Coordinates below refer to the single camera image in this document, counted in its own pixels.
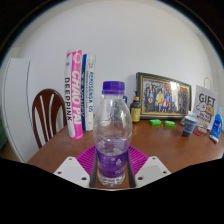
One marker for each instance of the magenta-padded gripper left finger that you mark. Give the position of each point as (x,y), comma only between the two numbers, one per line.
(68,170)

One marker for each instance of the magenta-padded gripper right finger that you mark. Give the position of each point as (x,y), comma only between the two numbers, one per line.
(151,170)

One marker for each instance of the clear purple-label water bottle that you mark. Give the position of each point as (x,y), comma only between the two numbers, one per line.
(112,133)

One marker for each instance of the small green packet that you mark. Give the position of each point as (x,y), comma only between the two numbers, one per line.
(155,122)
(169,123)

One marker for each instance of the blue patterned paper cup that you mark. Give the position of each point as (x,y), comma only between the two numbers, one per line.
(189,127)

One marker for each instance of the flat round red coaster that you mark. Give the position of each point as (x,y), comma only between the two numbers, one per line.
(197,132)

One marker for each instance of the dark bottle with yellow label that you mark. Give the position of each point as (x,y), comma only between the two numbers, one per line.
(135,111)

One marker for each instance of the dark wooden chair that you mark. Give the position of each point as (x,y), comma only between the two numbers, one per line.
(46,113)

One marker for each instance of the small flat snack pack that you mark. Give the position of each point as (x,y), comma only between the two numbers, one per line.
(202,129)

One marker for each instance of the pink shuttlecock tube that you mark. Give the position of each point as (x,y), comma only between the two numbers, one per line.
(75,96)

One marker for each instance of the framed group photo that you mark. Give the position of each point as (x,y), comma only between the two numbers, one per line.
(165,96)

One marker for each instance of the dark blue pump bottle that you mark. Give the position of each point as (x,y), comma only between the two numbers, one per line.
(125,99)

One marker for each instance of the blue detergent bottle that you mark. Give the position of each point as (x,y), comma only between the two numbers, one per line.
(216,126)

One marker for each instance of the white door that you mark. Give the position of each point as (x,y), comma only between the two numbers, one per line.
(18,106)

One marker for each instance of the white paper gift bag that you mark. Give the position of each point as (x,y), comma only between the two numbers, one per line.
(206,105)

